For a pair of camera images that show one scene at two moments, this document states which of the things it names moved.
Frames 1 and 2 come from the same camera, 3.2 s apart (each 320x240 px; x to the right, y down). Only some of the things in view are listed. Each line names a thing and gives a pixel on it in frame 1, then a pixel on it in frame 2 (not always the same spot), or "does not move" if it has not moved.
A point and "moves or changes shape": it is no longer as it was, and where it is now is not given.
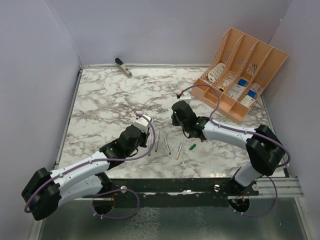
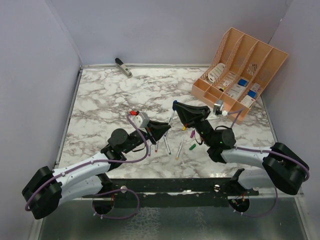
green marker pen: (166, 143) does not move
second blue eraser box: (251, 93) does not move
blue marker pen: (149, 147) moves or changes shape
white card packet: (235, 90) does not move
